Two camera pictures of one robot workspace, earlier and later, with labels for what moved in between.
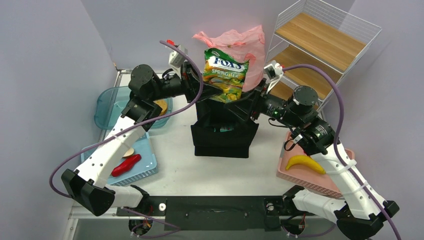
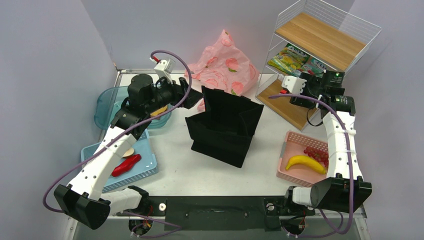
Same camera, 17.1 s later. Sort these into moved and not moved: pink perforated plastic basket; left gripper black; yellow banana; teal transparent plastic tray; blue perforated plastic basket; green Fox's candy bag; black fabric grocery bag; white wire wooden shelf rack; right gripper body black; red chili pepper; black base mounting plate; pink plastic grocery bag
Moved: pink plastic grocery bag; left gripper black; green Fox's candy bag; right gripper body black; black fabric grocery bag
Not moved: yellow banana; red chili pepper; black base mounting plate; blue perforated plastic basket; teal transparent plastic tray; white wire wooden shelf rack; pink perforated plastic basket
